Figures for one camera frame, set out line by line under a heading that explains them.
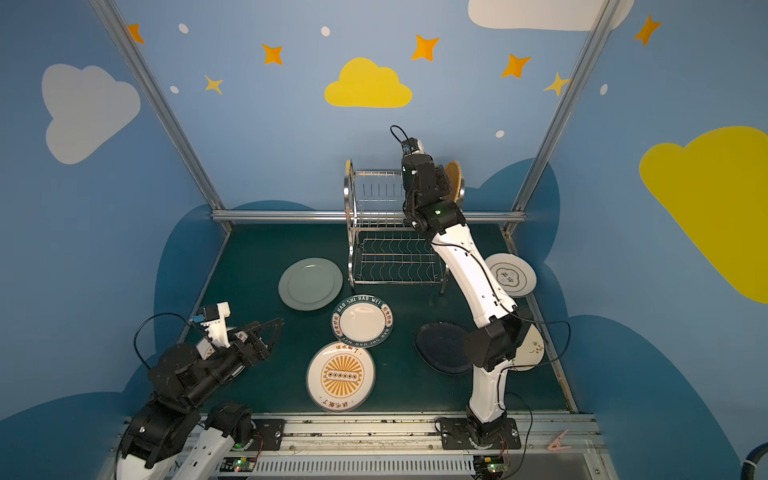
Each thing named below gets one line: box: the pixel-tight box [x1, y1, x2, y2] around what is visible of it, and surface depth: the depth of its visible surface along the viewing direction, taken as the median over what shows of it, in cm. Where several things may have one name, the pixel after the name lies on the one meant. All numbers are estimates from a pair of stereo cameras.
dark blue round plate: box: [414, 321, 472, 375], surface depth 90 cm
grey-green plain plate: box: [278, 257, 344, 312], surface depth 106 cm
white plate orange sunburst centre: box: [306, 341, 376, 412], surface depth 85 cm
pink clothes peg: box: [546, 429, 572, 451], surface depth 75 cm
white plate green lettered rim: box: [331, 294, 394, 349], surface depth 95 cm
